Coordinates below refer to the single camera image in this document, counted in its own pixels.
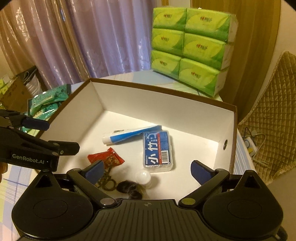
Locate tortoiseshell hair claw clip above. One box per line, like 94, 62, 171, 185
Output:
95, 166, 117, 191

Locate red snack packet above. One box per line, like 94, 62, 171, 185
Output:
87, 148, 125, 169

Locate blue floss pick box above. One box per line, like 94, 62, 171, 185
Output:
143, 131, 173, 173

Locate small white bottle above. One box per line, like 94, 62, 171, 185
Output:
135, 170, 152, 189

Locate white cream tube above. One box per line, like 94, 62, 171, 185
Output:
102, 125, 162, 145

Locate green wet wipes pack lower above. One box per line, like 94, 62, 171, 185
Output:
20, 103, 59, 136

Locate green wet wipes pack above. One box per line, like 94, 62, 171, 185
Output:
28, 84, 71, 116
20, 103, 59, 136

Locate cardboard boxes on floor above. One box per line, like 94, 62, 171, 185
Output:
1, 66, 47, 113

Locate green wet wipes pack upper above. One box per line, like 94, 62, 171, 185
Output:
28, 84, 71, 116

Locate brown cardboard box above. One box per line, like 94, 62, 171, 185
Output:
34, 78, 239, 201

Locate quilted chair back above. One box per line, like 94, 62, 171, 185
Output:
238, 51, 295, 184

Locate purple curtain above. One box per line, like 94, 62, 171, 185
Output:
1, 1, 156, 88

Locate green tissue pack bundle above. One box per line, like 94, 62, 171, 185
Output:
151, 7, 238, 97

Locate power strip with cables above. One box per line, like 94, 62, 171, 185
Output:
242, 127, 268, 167

